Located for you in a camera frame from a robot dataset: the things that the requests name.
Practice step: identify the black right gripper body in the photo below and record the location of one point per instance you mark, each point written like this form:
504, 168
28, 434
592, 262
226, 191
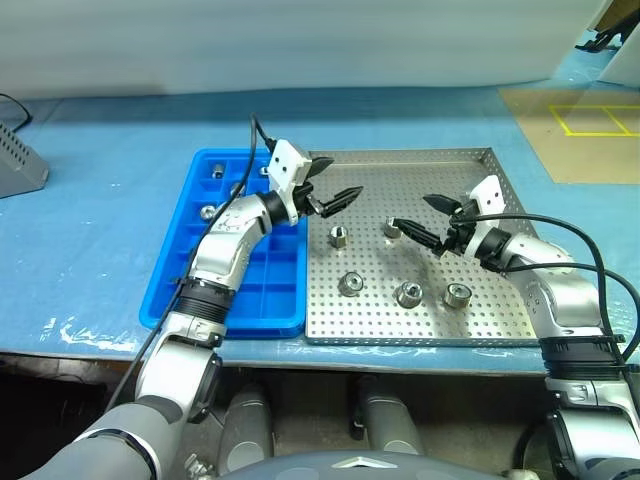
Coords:
460, 232

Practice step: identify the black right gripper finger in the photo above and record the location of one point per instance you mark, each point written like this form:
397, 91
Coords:
420, 233
442, 203

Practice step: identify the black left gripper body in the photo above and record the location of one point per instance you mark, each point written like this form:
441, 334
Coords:
307, 199

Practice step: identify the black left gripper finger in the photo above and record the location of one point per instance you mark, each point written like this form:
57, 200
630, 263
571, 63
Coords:
344, 198
321, 165

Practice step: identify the metal nut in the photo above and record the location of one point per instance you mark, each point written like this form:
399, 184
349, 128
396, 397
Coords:
409, 293
391, 228
351, 283
339, 237
456, 295

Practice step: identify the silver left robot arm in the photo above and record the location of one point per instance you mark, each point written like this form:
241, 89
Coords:
220, 250

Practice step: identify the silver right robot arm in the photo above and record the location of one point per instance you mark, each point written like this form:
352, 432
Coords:
565, 300

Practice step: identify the blue compartment tray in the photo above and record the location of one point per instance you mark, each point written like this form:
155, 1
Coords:
270, 300

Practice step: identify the grey device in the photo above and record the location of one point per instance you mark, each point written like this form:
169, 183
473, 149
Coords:
20, 170

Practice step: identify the perforated metal tray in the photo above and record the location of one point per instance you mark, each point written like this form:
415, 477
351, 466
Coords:
375, 320

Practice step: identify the brown cardboard mat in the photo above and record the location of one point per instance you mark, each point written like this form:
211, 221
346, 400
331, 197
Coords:
590, 160

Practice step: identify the dark grey rounded leg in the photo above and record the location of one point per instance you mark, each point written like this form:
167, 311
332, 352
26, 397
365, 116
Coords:
390, 415
245, 425

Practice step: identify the white panel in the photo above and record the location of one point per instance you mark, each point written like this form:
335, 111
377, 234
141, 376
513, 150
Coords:
622, 67

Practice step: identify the black stand foot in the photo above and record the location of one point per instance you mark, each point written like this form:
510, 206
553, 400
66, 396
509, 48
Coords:
607, 41

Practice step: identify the grey robot chest with emblem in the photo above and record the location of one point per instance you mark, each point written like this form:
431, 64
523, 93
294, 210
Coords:
360, 467

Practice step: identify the brown cardboard piece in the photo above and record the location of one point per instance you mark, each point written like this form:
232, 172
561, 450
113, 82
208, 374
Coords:
617, 12

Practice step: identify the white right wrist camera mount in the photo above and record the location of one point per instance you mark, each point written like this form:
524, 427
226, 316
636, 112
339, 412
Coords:
487, 195

